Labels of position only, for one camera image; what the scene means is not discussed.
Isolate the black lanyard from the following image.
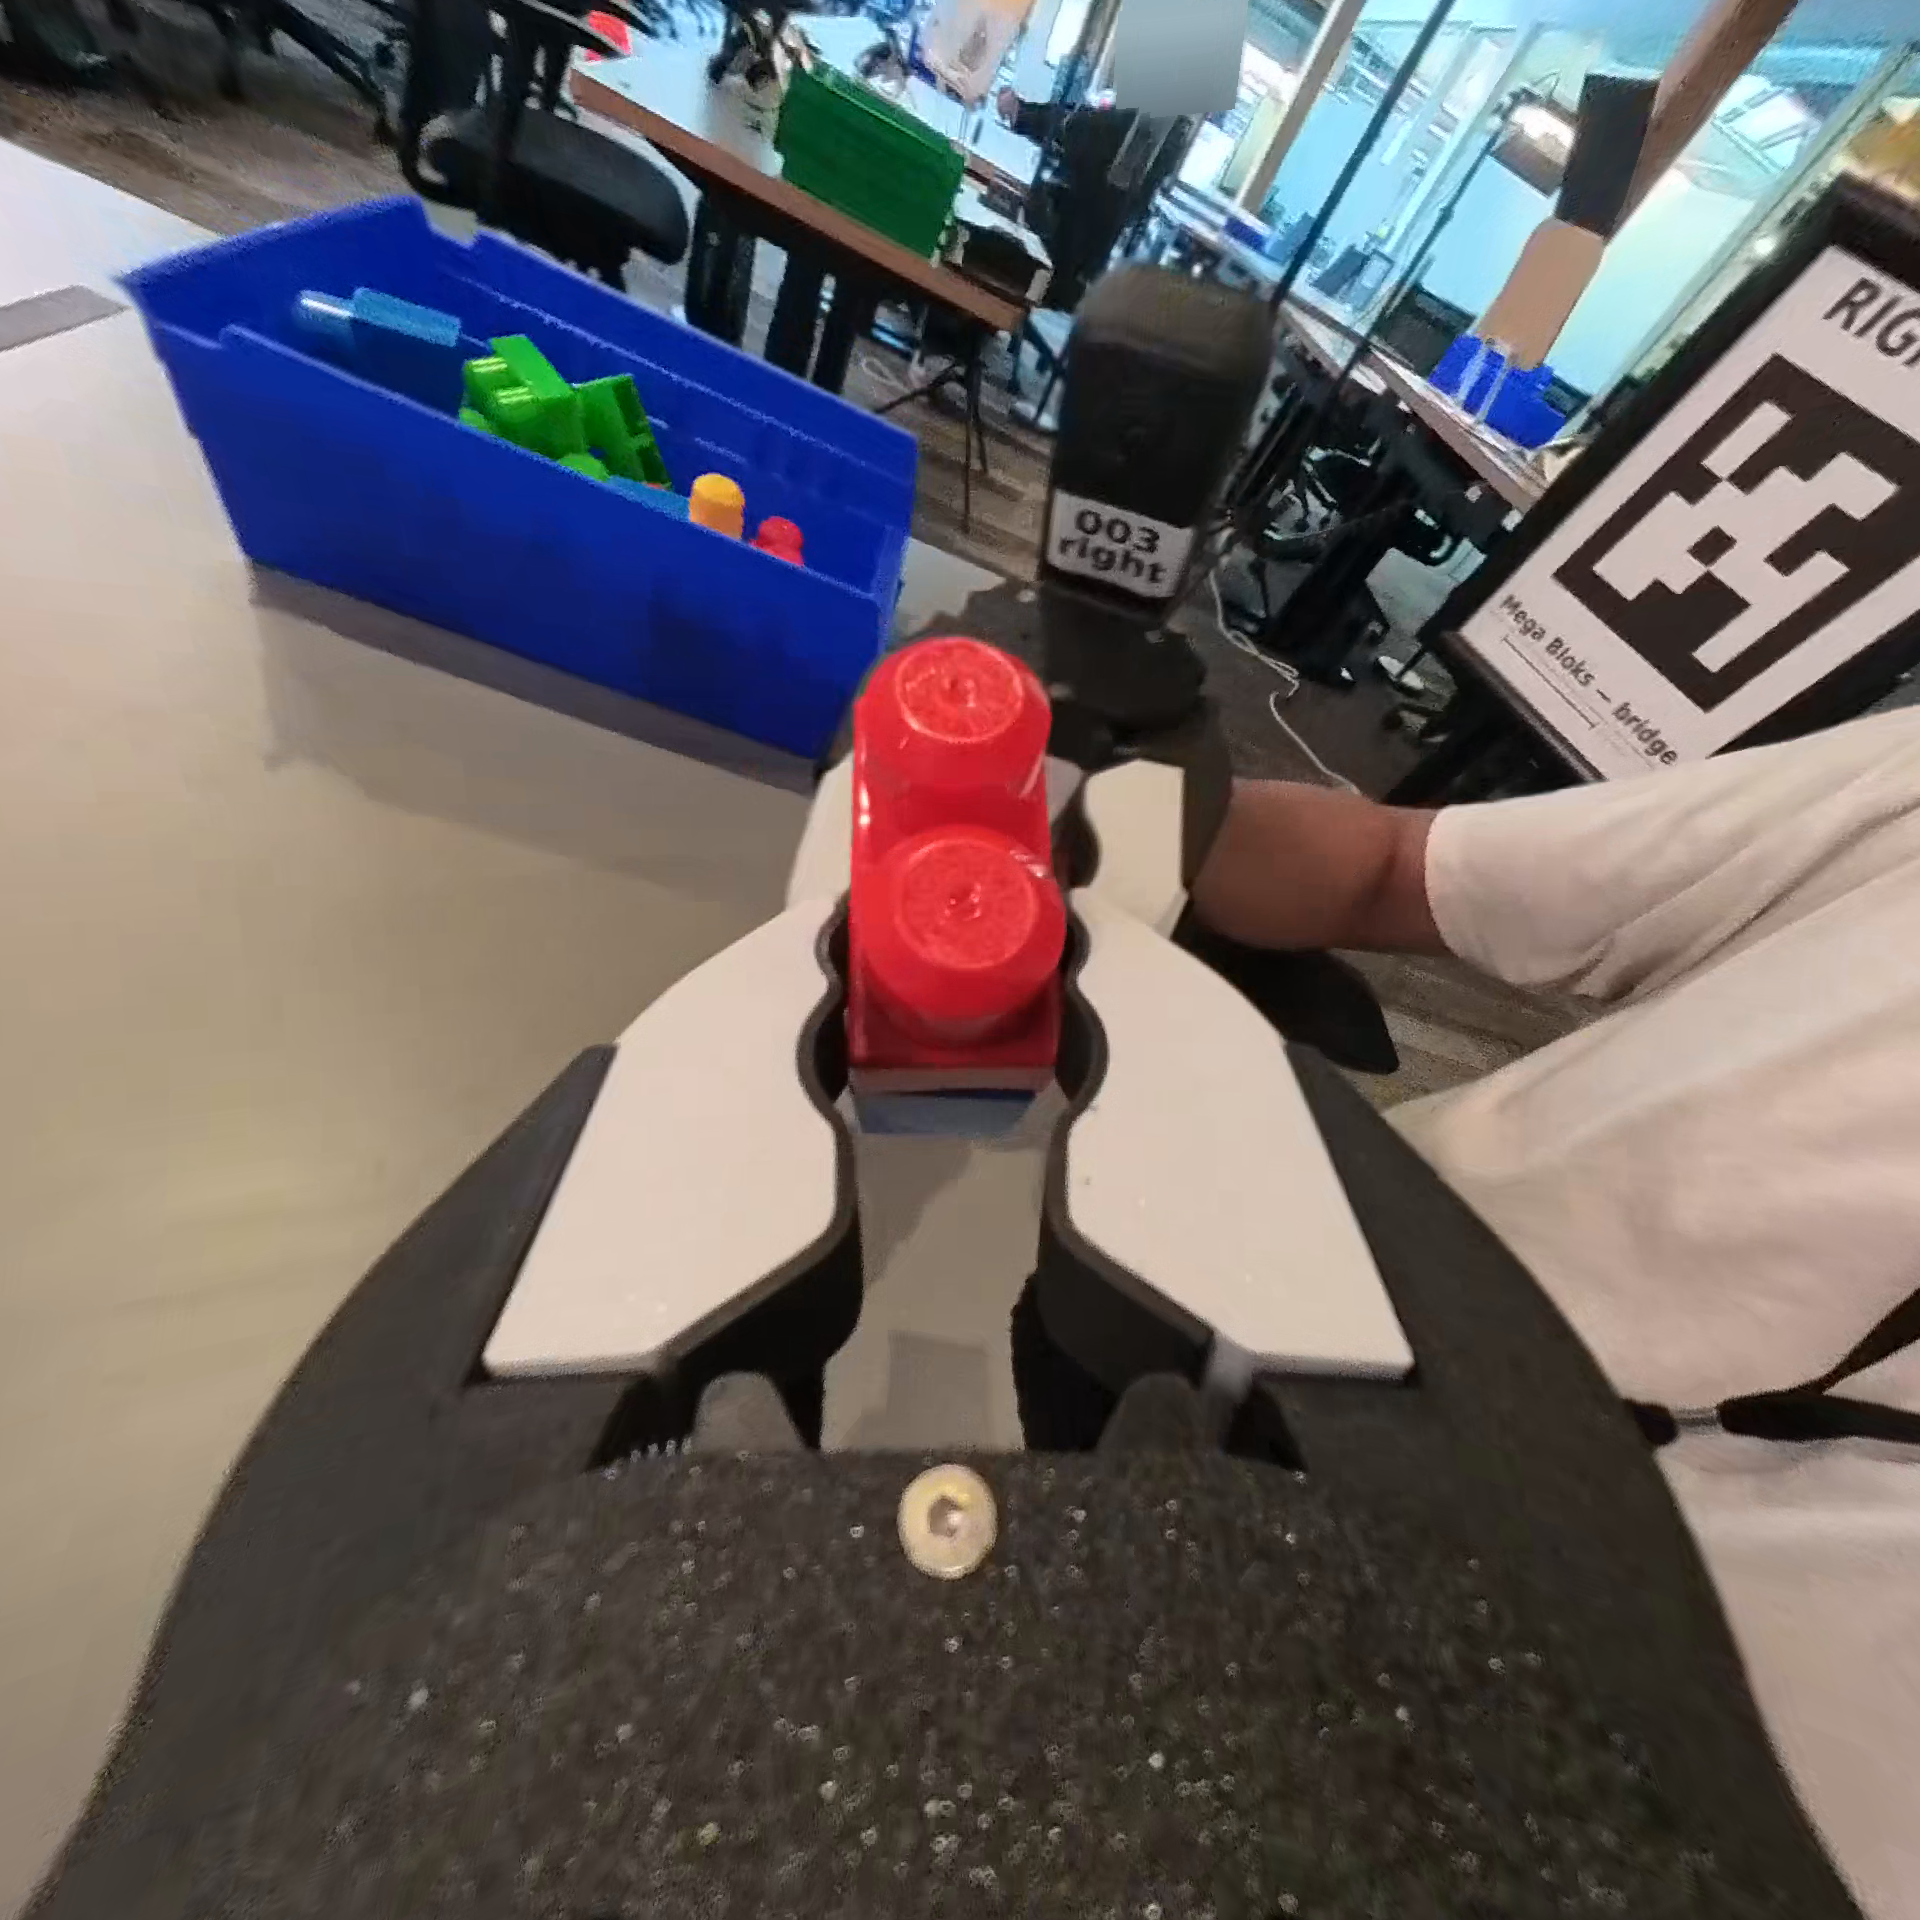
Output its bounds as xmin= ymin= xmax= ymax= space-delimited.
xmin=1625 ymin=1301 xmax=1920 ymax=1448

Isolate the blue one-stud block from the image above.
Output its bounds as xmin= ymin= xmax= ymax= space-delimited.
xmin=855 ymin=1079 xmax=1040 ymax=1142

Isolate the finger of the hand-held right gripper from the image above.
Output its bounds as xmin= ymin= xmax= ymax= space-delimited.
xmin=781 ymin=753 xmax=862 ymax=910
xmin=1076 ymin=757 xmax=1193 ymax=944

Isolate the black framed marker sign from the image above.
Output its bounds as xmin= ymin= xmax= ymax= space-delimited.
xmin=1439 ymin=170 xmax=1920 ymax=786

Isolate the stack of green crates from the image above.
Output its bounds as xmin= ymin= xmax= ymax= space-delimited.
xmin=772 ymin=65 xmax=971 ymax=262

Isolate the black chair armrest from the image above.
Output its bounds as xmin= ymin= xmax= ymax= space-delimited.
xmin=1182 ymin=920 xmax=1402 ymax=1075

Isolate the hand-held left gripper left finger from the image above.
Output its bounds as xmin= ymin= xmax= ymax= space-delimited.
xmin=486 ymin=897 xmax=867 ymax=1377

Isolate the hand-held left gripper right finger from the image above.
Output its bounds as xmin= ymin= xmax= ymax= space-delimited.
xmin=1036 ymin=890 xmax=1419 ymax=1448

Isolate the white floor cable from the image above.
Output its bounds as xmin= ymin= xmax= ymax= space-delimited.
xmin=1205 ymin=576 xmax=1355 ymax=792

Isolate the wooden topped desk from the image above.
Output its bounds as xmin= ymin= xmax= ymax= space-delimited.
xmin=568 ymin=16 xmax=1058 ymax=343

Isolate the row of small blue bins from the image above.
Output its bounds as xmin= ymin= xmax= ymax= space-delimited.
xmin=1423 ymin=328 xmax=1574 ymax=444

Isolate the black tripod stand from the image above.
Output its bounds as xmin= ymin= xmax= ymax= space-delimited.
xmin=1264 ymin=0 xmax=1461 ymax=355

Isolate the black office chair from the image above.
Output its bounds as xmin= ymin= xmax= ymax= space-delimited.
xmin=394 ymin=0 xmax=695 ymax=289

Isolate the blue plastic bin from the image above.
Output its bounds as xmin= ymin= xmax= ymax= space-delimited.
xmin=121 ymin=195 xmax=915 ymax=764

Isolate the red two-stud block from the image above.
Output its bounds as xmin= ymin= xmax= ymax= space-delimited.
xmin=845 ymin=636 xmax=1066 ymax=1095

